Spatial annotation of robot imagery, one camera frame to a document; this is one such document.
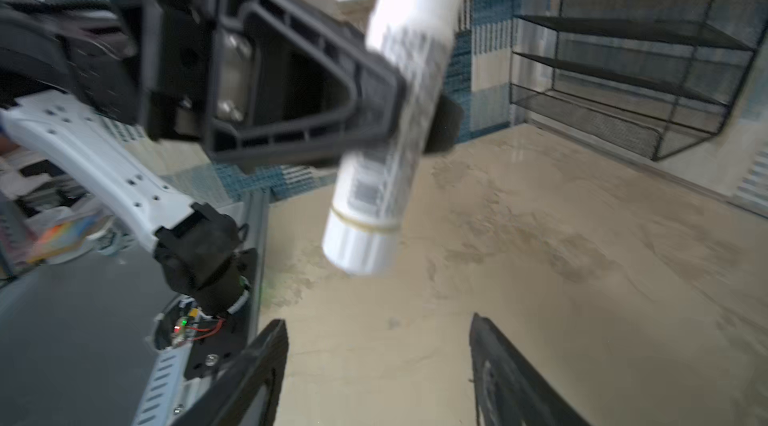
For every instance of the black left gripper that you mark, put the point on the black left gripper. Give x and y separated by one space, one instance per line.
260 82

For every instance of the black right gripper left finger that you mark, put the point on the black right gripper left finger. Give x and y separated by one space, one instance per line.
248 393

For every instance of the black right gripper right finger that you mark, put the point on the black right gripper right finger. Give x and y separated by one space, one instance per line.
508 390

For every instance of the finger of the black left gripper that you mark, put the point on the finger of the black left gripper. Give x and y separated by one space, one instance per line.
445 127

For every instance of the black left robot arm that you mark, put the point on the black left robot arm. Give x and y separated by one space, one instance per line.
67 63

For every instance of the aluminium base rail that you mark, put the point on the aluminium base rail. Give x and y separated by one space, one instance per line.
192 336

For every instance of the black wire shelf rack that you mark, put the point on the black wire shelf rack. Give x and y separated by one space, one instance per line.
651 77

